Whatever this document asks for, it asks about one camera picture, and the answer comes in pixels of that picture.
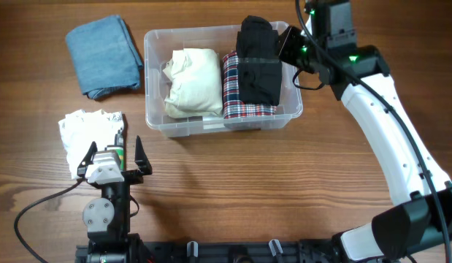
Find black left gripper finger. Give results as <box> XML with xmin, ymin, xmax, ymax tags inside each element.
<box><xmin>134</xmin><ymin>136</ymin><xmax>153</xmax><ymax>175</ymax></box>
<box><xmin>77</xmin><ymin>141</ymin><xmax>97</xmax><ymax>178</ymax></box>

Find black garment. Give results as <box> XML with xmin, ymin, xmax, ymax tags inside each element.
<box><xmin>236</xmin><ymin>15</ymin><xmax>282</xmax><ymax>106</ymax></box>

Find white printed t-shirt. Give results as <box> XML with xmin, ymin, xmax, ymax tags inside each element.
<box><xmin>58</xmin><ymin>110</ymin><xmax>125</xmax><ymax>180</ymax></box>

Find red plaid shirt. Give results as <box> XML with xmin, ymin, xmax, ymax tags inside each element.
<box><xmin>223</xmin><ymin>50</ymin><xmax>277</xmax><ymax>119</ymax></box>

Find cream garment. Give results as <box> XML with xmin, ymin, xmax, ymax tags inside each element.
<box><xmin>163</xmin><ymin>48</ymin><xmax>223</xmax><ymax>118</ymax></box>

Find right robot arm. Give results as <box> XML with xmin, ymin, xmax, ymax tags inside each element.
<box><xmin>277</xmin><ymin>26</ymin><xmax>452</xmax><ymax>262</ymax></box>

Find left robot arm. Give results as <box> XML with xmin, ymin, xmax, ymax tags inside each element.
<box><xmin>76</xmin><ymin>137</ymin><xmax>154</xmax><ymax>262</ymax></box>

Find clear plastic storage container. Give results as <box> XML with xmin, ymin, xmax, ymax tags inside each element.
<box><xmin>144</xmin><ymin>24</ymin><xmax>304</xmax><ymax>137</ymax></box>

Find folded blue denim jeans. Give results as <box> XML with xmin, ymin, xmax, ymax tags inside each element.
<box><xmin>65</xmin><ymin>15</ymin><xmax>143</xmax><ymax>100</ymax></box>

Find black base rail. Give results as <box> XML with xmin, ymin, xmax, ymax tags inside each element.
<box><xmin>74</xmin><ymin>239</ymin><xmax>343</xmax><ymax>263</ymax></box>

